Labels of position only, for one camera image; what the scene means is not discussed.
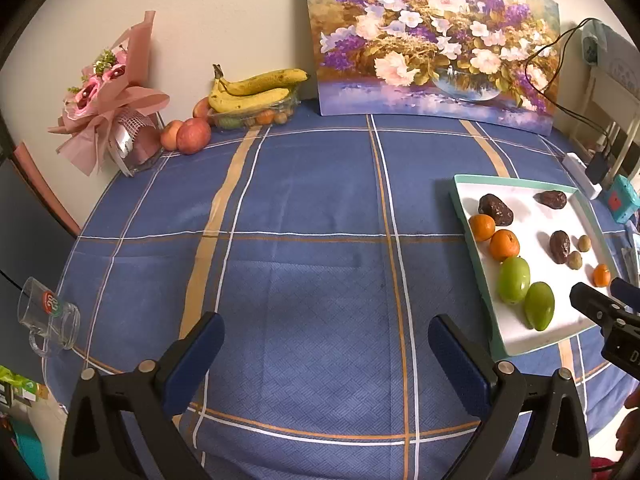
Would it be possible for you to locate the dark brown wrinkled date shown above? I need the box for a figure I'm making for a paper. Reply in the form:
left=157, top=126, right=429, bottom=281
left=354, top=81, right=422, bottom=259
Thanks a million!
left=548, top=230, right=571, bottom=265
left=533, top=189, right=568, bottom=210
left=477, top=193, right=514, bottom=226

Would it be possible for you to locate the flower painting canvas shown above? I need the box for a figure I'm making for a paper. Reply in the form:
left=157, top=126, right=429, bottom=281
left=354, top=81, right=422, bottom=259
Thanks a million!
left=301, top=0, right=561, bottom=136

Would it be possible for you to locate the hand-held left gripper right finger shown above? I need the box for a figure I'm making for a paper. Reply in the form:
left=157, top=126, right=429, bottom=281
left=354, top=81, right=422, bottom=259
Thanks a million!
left=427, top=313, right=593, bottom=480

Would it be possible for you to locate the person's right hand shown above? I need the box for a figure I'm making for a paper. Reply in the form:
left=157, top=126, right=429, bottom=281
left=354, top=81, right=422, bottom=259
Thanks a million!
left=615, top=389, right=640, bottom=453

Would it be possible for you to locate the white power strip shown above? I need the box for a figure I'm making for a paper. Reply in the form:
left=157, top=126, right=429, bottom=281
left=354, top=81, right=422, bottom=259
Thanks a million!
left=562, top=152, right=603, bottom=200

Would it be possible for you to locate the black cable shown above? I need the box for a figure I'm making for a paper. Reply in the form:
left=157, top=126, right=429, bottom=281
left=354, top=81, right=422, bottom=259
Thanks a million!
left=524, top=17, right=613, bottom=153

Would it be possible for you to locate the clear glass mug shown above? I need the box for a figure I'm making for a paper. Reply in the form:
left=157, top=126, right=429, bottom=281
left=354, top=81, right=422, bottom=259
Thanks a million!
left=18, top=276, right=81, bottom=358

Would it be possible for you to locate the white wooden furniture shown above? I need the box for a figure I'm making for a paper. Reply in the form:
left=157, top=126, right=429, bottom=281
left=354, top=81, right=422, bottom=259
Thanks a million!
left=582, top=17, right=640, bottom=181

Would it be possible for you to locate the pink wrapped flower bouquet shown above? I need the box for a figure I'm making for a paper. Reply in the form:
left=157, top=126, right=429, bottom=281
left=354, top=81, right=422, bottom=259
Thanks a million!
left=48, top=10, right=171, bottom=177

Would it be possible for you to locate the teal toy box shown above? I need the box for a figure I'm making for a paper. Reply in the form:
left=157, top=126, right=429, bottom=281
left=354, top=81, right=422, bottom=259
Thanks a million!
left=602, top=175, right=640, bottom=222

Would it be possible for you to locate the black power adapter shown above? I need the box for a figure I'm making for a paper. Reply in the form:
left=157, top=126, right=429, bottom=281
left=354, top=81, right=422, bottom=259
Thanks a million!
left=585, top=151, right=610, bottom=185

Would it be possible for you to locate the blue plaid tablecloth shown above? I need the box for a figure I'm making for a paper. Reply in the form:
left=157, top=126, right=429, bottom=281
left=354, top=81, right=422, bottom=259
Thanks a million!
left=44, top=112, right=640, bottom=480

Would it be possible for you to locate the clear plastic produce container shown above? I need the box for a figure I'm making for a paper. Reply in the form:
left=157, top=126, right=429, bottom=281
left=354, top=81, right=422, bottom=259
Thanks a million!
left=207, top=87, right=301, bottom=131

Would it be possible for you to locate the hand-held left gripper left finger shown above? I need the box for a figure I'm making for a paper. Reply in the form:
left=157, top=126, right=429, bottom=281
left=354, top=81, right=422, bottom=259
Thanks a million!
left=59, top=311, right=226, bottom=480

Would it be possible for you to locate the dark flat panel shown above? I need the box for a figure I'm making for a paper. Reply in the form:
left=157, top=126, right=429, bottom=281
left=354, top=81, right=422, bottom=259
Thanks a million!
left=0, top=157, right=81, bottom=291

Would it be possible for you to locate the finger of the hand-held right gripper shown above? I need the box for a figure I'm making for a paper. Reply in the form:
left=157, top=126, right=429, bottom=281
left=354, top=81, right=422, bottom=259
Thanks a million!
left=610, top=276, right=640, bottom=313
left=570, top=281, right=632, bottom=333

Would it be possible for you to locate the green snack package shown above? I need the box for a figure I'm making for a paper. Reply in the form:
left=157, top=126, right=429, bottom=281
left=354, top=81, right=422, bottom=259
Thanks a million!
left=0, top=365, right=48, bottom=408

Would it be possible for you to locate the peach coloured apple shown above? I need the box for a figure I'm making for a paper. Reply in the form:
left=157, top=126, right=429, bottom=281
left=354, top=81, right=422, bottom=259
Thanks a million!
left=160, top=120, right=185, bottom=151

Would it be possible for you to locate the white tray with green rim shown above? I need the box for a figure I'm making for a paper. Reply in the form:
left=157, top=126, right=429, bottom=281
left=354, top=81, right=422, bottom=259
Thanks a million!
left=448, top=174, right=613, bottom=358

